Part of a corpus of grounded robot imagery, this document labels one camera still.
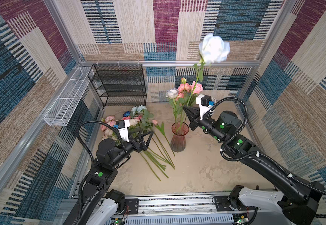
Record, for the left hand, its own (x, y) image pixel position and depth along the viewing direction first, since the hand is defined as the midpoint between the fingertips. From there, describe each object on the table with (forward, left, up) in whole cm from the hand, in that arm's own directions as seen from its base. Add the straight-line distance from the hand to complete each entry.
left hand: (147, 132), depth 64 cm
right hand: (+7, -17, +7) cm, 20 cm away
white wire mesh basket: (+13, +44, +1) cm, 46 cm away
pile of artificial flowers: (+30, +10, -29) cm, 43 cm away
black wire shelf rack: (+55, +27, -15) cm, 63 cm away
